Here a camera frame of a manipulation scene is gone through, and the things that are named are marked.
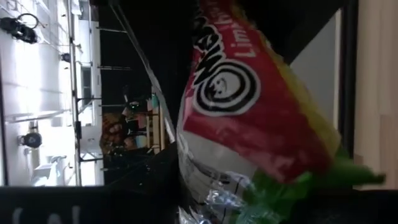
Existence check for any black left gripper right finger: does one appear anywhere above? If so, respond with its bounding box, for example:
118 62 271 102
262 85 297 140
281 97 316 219
279 188 398 224

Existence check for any orange-brown leafy plant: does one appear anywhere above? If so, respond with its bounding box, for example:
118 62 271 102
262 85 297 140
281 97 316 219
99 112 125 150

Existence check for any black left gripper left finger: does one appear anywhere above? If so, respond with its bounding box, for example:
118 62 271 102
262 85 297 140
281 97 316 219
0 142 181 224

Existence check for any black ceiling light cluster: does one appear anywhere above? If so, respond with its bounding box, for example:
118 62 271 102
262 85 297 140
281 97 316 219
0 16 39 45

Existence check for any round black ceiling fixture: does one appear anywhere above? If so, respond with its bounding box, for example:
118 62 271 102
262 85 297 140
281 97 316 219
17 132 43 149

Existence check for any green-edged Maruchan noodle packet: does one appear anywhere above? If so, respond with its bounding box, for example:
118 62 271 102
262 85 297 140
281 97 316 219
176 0 386 224

